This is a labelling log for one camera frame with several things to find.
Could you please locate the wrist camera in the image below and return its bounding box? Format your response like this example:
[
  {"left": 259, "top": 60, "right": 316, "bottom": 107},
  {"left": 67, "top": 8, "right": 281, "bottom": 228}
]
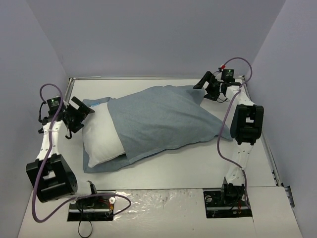
[
  {"left": 213, "top": 64, "right": 226, "bottom": 80},
  {"left": 57, "top": 96, "right": 69, "bottom": 111}
]

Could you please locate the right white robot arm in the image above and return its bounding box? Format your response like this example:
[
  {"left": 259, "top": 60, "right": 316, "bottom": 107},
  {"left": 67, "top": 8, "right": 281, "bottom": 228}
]
[{"left": 194, "top": 69, "right": 264, "bottom": 205}]

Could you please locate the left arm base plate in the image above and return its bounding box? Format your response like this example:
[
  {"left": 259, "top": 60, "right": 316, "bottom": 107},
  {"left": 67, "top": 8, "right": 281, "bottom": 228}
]
[{"left": 67, "top": 193, "right": 116, "bottom": 222}]

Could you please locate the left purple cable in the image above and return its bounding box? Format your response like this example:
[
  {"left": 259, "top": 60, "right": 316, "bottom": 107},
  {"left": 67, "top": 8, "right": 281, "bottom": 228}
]
[{"left": 31, "top": 83, "right": 132, "bottom": 223}]

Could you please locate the black cable loop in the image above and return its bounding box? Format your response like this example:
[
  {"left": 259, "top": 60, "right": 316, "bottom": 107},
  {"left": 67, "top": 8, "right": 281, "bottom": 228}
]
[{"left": 77, "top": 219, "right": 94, "bottom": 238}]

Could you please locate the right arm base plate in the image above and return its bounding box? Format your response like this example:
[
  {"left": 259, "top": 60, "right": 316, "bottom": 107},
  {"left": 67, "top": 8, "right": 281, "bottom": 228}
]
[{"left": 203, "top": 189, "right": 253, "bottom": 219}]

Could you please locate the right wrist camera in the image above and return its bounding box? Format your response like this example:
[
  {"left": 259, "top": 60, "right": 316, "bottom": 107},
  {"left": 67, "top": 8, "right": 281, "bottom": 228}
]
[{"left": 213, "top": 64, "right": 226, "bottom": 80}]

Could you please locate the white pillow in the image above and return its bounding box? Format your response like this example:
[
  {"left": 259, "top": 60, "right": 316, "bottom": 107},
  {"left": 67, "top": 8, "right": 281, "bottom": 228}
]
[{"left": 82, "top": 103, "right": 125, "bottom": 168}]

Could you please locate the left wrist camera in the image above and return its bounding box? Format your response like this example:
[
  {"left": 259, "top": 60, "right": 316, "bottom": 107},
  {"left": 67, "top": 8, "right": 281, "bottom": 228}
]
[{"left": 57, "top": 96, "right": 69, "bottom": 111}]

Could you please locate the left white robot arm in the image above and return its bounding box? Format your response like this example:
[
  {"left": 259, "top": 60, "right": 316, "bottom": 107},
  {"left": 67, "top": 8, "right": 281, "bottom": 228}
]
[{"left": 26, "top": 97, "right": 95, "bottom": 203}]

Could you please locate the blue patterned pillowcase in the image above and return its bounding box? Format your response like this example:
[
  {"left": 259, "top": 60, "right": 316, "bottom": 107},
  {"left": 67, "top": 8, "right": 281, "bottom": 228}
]
[{"left": 83, "top": 85, "right": 231, "bottom": 174}]

